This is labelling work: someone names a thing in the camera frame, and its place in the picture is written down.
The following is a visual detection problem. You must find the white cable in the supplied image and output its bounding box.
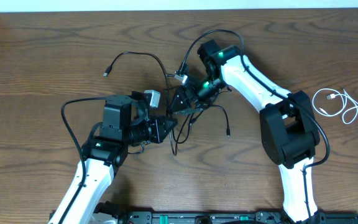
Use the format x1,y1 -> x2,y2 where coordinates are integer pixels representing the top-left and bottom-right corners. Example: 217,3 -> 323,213
311,88 -> 358,125

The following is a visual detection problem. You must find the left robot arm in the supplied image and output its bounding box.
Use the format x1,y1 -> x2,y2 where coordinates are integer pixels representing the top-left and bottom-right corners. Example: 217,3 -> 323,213
49,90 -> 177,223

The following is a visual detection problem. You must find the right camera cable black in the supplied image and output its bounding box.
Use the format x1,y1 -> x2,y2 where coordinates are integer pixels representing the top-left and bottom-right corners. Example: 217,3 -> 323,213
178,29 -> 331,223

